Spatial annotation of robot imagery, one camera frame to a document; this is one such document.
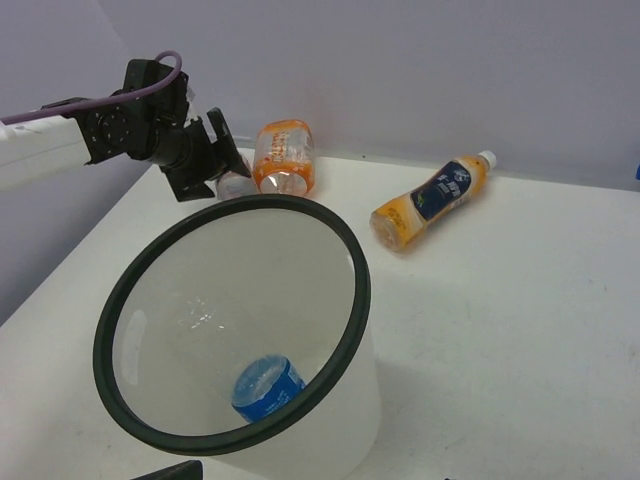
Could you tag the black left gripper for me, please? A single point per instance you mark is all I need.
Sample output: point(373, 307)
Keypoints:
point(158, 129)

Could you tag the white bin with black rim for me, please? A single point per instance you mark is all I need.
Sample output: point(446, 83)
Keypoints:
point(239, 280)

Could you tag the large orange label bottle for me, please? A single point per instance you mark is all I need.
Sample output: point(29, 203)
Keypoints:
point(284, 158)

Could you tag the blue label water bottle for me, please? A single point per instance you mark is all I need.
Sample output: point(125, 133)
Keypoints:
point(265, 386)

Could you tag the orange juice bottle dark label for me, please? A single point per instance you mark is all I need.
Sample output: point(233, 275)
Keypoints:
point(400, 221)

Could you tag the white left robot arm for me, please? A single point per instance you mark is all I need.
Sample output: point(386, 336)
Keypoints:
point(44, 142)

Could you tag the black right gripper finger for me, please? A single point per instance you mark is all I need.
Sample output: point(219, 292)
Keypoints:
point(187, 470)

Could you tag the small clear bottle blue label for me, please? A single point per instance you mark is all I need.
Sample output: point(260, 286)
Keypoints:
point(232, 185)

